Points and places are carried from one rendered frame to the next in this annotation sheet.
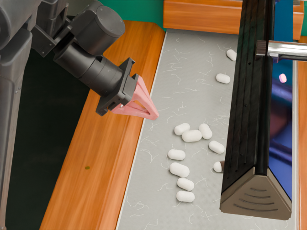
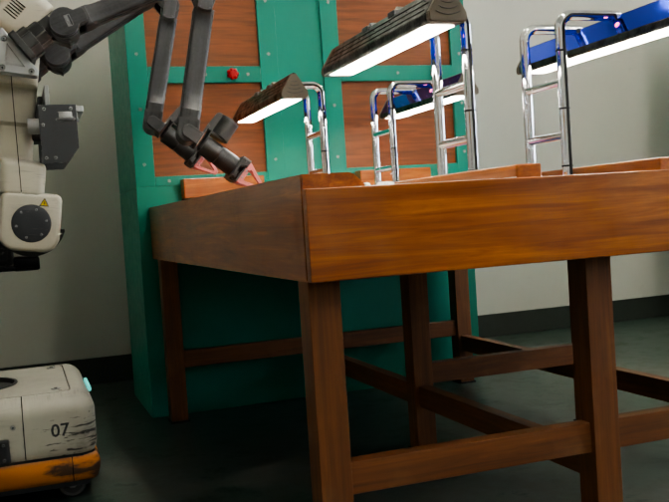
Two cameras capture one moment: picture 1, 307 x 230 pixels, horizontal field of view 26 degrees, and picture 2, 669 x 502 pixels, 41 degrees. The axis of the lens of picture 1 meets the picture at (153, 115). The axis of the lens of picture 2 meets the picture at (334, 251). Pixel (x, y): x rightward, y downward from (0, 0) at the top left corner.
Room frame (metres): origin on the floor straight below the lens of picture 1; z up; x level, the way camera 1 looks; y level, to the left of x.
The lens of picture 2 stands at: (-1.84, 1.06, 0.69)
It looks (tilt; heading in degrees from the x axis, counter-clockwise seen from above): 2 degrees down; 331
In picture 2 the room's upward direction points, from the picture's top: 4 degrees counter-clockwise
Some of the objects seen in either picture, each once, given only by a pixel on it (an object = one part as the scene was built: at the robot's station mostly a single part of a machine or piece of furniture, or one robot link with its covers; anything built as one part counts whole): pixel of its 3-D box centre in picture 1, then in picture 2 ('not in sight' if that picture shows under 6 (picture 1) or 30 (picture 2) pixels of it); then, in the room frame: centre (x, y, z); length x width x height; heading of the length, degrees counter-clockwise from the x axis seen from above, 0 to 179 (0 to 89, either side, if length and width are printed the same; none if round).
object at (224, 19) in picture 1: (232, 13); (223, 186); (1.23, -0.17, 0.83); 0.30 x 0.06 x 0.07; 81
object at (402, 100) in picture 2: not in sight; (423, 97); (0.70, -0.72, 1.08); 0.62 x 0.08 x 0.07; 171
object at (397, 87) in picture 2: not in sight; (406, 149); (0.71, -0.64, 0.90); 0.20 x 0.19 x 0.45; 171
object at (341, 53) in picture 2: not in sight; (382, 36); (-0.17, -0.01, 1.08); 0.62 x 0.08 x 0.07; 171
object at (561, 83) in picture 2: not in sight; (574, 113); (-0.25, -0.48, 0.90); 0.20 x 0.19 x 0.45; 171
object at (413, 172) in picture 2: not in sight; (393, 177); (1.13, -0.84, 0.83); 0.30 x 0.06 x 0.07; 81
